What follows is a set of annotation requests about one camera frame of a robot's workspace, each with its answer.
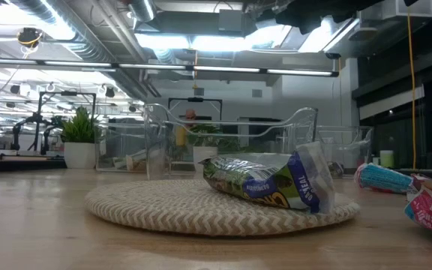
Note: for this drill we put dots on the small black background frame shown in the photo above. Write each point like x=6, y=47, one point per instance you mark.
x=195, y=99

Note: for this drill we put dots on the red and green granola bar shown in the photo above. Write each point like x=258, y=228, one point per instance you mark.
x=431, y=213

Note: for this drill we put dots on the clear plastic storage bin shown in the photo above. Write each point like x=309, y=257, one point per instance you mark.
x=120, y=138
x=351, y=150

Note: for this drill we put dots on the small black clamp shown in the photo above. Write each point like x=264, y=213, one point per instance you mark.
x=336, y=169

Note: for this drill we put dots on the wide clear plastic bin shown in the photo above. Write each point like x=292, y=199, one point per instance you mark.
x=156, y=142

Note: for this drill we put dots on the round woven beige mat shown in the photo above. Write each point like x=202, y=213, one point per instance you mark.
x=186, y=217

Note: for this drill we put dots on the pale green cylindrical container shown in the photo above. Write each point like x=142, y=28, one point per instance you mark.
x=387, y=159

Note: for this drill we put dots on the large black background frame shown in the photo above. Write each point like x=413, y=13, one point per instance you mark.
x=66, y=93

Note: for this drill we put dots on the person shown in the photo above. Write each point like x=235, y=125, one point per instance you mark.
x=190, y=114

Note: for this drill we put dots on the blue and white granola bar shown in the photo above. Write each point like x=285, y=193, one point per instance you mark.
x=135, y=161

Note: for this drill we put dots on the grassy plant in white pot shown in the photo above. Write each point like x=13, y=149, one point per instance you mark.
x=79, y=129

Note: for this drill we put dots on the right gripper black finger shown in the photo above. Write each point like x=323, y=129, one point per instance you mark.
x=304, y=18

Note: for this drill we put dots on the broad-leaf plant in white pot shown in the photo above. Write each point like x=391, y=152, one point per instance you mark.
x=204, y=152

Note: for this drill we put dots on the black background robot arm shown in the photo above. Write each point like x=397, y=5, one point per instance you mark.
x=49, y=131
x=17, y=131

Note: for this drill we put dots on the long light strip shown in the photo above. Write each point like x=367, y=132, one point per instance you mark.
x=223, y=69

